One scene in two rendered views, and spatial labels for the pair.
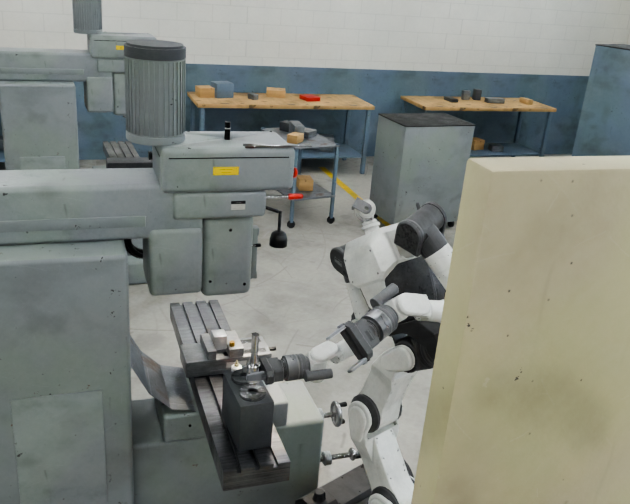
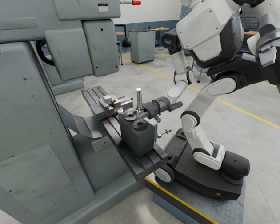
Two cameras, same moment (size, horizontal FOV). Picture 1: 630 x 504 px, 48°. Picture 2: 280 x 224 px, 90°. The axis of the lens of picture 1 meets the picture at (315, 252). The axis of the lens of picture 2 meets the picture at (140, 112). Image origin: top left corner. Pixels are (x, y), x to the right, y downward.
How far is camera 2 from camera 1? 1.71 m
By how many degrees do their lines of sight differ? 16
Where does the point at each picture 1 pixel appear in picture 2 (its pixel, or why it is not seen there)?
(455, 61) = (142, 19)
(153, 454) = (91, 158)
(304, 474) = not seen: hidden behind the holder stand
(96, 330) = (26, 110)
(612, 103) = not seen: hidden behind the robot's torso
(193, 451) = (109, 151)
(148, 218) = (38, 19)
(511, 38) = (155, 10)
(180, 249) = (71, 45)
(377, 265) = (217, 21)
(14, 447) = (4, 189)
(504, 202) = not seen: outside the picture
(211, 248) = (92, 44)
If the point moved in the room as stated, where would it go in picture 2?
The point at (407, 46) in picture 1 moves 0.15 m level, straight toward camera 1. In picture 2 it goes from (130, 15) to (130, 15)
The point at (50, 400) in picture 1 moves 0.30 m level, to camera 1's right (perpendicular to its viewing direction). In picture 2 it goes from (14, 160) to (73, 149)
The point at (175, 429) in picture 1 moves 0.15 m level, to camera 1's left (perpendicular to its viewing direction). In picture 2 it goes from (98, 146) to (78, 150)
